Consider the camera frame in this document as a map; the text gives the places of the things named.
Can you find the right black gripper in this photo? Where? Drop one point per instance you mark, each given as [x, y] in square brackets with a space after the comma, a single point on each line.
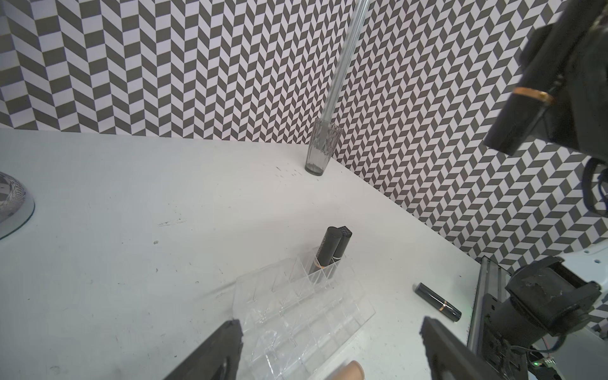
[565, 64]

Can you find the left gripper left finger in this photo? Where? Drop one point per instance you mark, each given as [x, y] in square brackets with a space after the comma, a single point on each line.
[217, 358]

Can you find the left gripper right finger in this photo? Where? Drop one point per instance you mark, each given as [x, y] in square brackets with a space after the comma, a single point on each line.
[448, 357]

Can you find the black lipstick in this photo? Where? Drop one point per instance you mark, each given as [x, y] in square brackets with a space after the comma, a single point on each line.
[438, 302]
[327, 249]
[517, 119]
[342, 245]

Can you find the clear acrylic lipstick organizer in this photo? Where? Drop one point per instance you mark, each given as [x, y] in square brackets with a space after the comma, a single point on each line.
[296, 316]

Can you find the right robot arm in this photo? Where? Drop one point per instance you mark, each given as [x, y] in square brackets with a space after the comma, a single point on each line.
[551, 297]

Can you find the grey transparent tumbler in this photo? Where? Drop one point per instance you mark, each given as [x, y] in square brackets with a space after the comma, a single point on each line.
[324, 140]

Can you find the aluminium front rail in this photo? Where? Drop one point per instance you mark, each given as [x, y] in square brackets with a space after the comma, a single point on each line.
[490, 291]

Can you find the chrome wire stand green leaves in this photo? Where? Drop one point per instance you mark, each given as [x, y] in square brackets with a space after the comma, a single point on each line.
[17, 205]

